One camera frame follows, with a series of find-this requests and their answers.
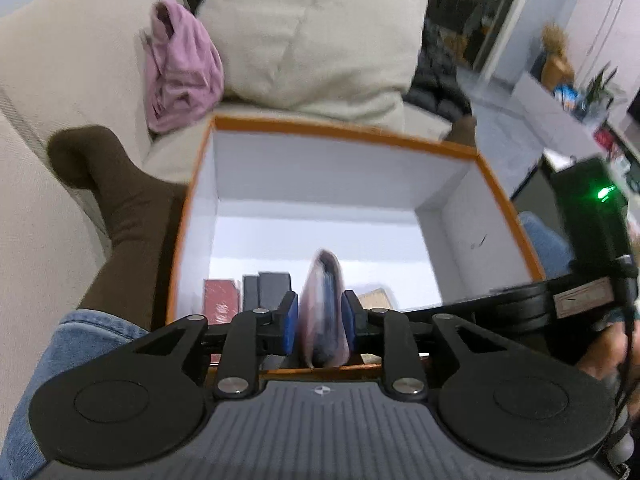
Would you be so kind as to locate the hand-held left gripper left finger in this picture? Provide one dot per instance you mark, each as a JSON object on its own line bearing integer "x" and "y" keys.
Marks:
{"x": 292, "y": 325}

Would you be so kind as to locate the green potted plant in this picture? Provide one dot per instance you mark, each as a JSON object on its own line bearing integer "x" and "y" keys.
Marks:
{"x": 602, "y": 87}

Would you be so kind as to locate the person's right hand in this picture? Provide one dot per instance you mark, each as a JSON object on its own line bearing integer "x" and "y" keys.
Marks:
{"x": 602, "y": 350}

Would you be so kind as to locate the black puffer jacket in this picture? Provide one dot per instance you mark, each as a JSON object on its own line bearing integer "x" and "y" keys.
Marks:
{"x": 435, "y": 85}

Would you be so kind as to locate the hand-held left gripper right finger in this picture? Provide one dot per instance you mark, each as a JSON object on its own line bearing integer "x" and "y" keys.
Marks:
{"x": 348, "y": 322}

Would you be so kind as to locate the white low cabinet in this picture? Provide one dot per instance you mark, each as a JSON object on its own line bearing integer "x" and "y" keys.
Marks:
{"x": 542, "y": 110}

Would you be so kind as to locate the purple cloth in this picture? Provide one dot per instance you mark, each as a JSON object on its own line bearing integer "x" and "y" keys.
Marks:
{"x": 180, "y": 70}

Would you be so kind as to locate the person's left leg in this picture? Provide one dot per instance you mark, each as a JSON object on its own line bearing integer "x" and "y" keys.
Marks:
{"x": 125, "y": 220}

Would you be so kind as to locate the brown cardboard piece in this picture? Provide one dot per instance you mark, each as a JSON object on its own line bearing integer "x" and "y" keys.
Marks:
{"x": 377, "y": 299}

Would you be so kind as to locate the small black box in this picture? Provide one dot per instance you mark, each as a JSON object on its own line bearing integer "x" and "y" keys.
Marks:
{"x": 272, "y": 287}

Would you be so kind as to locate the small red box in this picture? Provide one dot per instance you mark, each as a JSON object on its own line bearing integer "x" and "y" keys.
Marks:
{"x": 222, "y": 302}

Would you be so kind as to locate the beige cushion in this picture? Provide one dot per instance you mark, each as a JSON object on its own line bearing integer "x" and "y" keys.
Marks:
{"x": 310, "y": 45}

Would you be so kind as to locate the orange cardboard box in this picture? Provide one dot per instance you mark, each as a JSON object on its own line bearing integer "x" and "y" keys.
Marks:
{"x": 320, "y": 170}

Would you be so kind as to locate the beige sofa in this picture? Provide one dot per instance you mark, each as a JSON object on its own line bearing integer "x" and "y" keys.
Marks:
{"x": 65, "y": 50}

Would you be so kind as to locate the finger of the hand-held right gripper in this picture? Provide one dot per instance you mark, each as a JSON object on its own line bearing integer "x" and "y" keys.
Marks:
{"x": 460, "y": 309}

